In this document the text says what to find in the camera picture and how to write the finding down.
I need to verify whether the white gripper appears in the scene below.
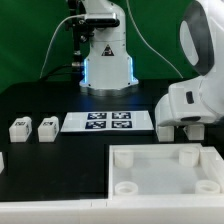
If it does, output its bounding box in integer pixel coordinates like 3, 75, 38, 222
155, 76, 224, 127

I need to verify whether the white square table top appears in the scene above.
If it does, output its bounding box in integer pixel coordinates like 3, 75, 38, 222
108, 143, 224, 199

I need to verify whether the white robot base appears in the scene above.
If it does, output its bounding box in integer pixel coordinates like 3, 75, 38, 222
79, 0, 139, 96

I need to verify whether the white sheet with markers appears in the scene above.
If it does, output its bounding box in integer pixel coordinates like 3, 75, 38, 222
61, 111, 153, 132

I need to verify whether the white part at left edge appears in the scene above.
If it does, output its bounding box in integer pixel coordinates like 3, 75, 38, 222
0, 152, 4, 174

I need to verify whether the black cable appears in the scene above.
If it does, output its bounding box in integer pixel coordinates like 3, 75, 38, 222
39, 63, 84, 82

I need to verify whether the white cable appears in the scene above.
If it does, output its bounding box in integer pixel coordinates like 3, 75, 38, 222
39, 13, 88, 80

